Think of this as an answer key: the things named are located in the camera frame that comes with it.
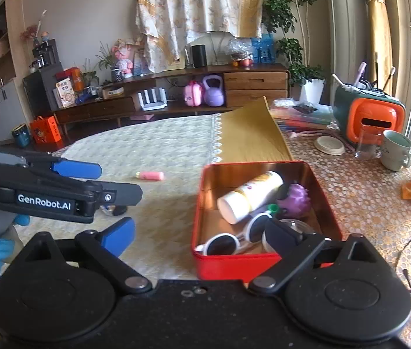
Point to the black coffee machine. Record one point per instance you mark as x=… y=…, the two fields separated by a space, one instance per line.
x=44 y=54

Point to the stack of books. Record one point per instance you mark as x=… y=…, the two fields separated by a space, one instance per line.
x=300 y=116

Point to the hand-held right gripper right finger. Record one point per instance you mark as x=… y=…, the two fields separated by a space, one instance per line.
x=278 y=234

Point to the white sunglasses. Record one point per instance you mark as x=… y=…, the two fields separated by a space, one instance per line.
x=220 y=243

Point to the pink dried flowers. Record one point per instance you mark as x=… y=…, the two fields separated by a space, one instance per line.
x=31 y=31

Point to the pink toy backpack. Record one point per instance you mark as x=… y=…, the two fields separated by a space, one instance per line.
x=193 y=94

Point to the small potted plant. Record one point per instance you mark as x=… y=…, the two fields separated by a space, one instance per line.
x=109 y=61

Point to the wooden TV cabinet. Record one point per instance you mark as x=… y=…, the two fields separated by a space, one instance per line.
x=256 y=83

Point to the red tin box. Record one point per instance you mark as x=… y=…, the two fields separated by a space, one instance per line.
x=234 y=265

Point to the white router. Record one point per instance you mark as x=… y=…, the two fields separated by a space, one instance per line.
x=152 y=100

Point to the yellow cloth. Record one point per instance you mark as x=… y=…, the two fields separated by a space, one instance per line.
x=252 y=134

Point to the printed snack box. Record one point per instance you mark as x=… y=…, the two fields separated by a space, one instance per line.
x=64 y=93

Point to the cream fan-shaped object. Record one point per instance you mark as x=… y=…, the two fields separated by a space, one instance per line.
x=216 y=45

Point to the blue toy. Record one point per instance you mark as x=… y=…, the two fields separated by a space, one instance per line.
x=85 y=97

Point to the small bottle with green cap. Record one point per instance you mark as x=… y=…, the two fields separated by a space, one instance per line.
x=273 y=209

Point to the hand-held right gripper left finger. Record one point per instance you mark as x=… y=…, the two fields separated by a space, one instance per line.
x=120 y=234

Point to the floral hanging cloth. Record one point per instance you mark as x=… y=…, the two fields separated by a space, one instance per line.
x=198 y=3

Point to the round beige lid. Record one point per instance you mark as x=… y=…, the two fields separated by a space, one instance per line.
x=329 y=145

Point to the clear drinking glass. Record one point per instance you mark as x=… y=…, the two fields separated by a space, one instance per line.
x=367 y=143

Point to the plastic bag of fruit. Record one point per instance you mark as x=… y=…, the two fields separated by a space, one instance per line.
x=240 y=51

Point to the white bottle with yellow label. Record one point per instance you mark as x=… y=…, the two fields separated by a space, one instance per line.
x=249 y=194

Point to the orange gift bag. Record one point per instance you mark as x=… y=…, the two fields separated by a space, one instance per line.
x=45 y=131

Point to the pale green mug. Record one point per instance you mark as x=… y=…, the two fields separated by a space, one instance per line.
x=393 y=152

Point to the purple kettlebell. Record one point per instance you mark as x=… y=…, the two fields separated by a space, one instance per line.
x=213 y=94

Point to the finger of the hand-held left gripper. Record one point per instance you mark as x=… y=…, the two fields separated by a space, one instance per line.
x=125 y=194
x=78 y=169

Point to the pink doll figure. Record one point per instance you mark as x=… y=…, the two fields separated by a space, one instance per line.
x=123 y=58

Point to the black speaker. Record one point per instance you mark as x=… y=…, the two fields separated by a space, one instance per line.
x=199 y=56

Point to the purple spiky ball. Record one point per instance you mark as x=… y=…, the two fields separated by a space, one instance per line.
x=294 y=200

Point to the blue packs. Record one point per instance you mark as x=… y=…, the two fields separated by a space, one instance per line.
x=263 y=49

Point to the yellow curtain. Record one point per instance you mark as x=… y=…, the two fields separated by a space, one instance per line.
x=378 y=25

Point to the tall potted plant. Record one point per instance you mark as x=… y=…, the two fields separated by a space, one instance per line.
x=292 y=47

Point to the black cabinet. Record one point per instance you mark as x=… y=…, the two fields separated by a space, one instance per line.
x=38 y=87

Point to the orange red bag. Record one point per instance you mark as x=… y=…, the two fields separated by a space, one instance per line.
x=74 y=78

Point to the pink tube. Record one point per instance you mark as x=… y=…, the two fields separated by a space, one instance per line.
x=151 y=175

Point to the clear round jar lid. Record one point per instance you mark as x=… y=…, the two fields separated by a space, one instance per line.
x=294 y=225

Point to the teal bucket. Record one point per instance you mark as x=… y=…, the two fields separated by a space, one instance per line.
x=21 y=137

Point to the small cardboard box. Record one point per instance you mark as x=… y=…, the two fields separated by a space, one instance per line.
x=112 y=92

